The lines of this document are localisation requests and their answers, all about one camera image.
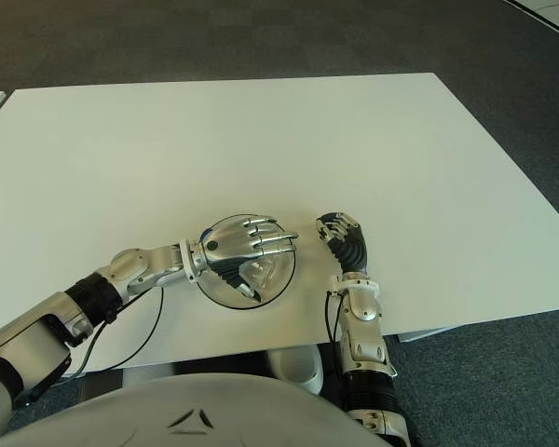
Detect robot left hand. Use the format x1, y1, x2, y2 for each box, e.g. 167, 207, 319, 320
179, 213, 301, 302

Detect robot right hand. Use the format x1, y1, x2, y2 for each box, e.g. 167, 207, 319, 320
314, 211, 370, 276

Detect clear water bottle blue cap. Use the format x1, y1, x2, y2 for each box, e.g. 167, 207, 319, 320
200, 226, 286, 295

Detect white plate black rim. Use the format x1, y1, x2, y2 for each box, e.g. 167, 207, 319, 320
195, 212, 297, 310

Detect white robot leg cover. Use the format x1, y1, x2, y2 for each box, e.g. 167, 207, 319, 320
264, 346, 326, 398

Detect grey robot torso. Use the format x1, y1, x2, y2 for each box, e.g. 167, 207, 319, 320
2, 372, 379, 447

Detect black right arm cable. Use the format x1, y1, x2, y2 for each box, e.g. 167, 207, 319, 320
324, 289, 345, 345

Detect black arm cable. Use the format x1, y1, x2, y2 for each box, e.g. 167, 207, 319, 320
67, 284, 166, 379
324, 289, 345, 345

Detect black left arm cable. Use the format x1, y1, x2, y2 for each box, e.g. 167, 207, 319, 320
67, 284, 166, 379

